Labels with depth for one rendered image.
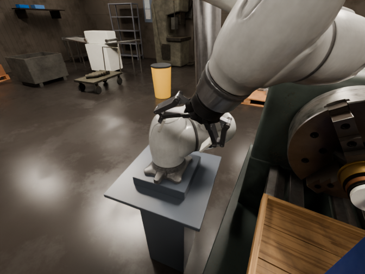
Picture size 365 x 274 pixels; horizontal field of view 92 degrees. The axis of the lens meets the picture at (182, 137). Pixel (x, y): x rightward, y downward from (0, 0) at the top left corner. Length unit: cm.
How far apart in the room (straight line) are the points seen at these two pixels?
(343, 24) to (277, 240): 50
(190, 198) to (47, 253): 125
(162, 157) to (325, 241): 57
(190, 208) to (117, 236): 96
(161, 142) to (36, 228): 149
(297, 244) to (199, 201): 36
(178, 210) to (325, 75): 63
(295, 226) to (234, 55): 54
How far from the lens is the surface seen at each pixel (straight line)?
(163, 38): 674
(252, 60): 24
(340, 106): 59
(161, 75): 363
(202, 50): 73
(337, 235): 71
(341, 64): 35
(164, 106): 41
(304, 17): 23
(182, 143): 71
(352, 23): 36
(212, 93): 30
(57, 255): 174
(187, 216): 76
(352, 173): 55
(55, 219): 194
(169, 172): 79
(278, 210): 68
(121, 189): 88
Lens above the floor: 139
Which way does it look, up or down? 34 degrees down
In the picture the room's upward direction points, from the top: straight up
